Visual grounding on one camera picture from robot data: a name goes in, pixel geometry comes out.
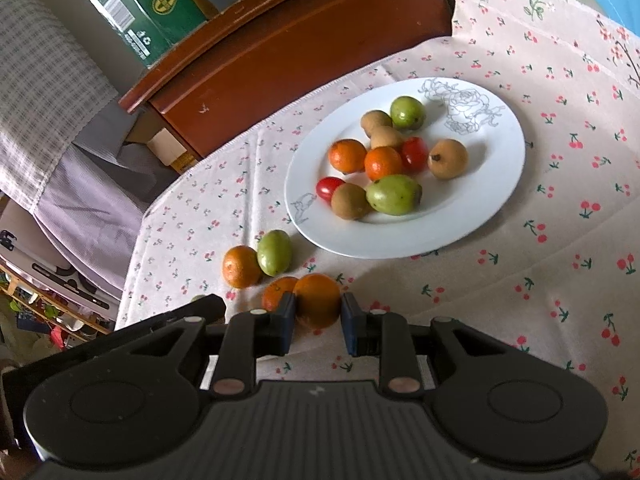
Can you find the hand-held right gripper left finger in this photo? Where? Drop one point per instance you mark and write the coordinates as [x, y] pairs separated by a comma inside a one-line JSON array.
[[288, 322]]

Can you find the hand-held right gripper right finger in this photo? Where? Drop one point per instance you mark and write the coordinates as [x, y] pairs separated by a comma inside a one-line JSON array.
[[350, 325]]

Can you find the large pale orange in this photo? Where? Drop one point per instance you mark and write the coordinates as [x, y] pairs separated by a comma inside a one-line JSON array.
[[317, 300]]

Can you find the white plate with line drawing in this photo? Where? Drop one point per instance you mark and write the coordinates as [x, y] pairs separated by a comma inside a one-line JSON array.
[[450, 220]]

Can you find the small mandarin orange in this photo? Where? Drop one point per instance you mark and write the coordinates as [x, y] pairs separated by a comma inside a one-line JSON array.
[[347, 155], [383, 162], [275, 292], [241, 266]]

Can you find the brown kiwi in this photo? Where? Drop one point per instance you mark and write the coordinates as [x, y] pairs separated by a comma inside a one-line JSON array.
[[350, 201]]

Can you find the large green jujube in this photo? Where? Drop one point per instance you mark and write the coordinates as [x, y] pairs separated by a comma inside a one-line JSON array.
[[394, 194]]

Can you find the red cherry tomato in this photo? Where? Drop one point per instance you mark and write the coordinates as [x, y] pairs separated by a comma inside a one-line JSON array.
[[416, 152], [328, 187]]

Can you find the cherry print tablecloth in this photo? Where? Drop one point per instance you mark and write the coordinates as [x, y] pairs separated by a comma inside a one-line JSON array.
[[500, 285]]

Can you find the lilac cloth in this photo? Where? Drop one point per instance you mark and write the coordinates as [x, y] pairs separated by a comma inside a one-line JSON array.
[[90, 200]]

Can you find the cluttered wooden shelf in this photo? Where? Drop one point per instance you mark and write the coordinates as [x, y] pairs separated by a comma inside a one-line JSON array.
[[45, 310]]

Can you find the open cardboard box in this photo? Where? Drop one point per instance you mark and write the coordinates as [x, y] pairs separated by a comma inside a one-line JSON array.
[[167, 147]]

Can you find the oval tan fruit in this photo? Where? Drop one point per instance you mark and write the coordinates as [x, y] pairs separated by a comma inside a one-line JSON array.
[[386, 137]]

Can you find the tan loquat with dark calyx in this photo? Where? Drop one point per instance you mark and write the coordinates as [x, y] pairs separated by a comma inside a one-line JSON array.
[[447, 159]]

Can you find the small tan round fruit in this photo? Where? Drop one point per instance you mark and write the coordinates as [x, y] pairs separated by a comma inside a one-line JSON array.
[[375, 121]]

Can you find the small green jujube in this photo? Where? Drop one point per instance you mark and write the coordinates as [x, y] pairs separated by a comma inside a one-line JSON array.
[[407, 112]]

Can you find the checkered cloth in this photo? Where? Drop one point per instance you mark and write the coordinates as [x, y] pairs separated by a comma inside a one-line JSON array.
[[45, 85]]

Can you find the brown wooden nightstand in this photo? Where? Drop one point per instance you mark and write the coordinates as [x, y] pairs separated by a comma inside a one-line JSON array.
[[300, 45]]

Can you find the green carton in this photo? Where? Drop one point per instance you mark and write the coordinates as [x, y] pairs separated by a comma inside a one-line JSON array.
[[145, 5]]

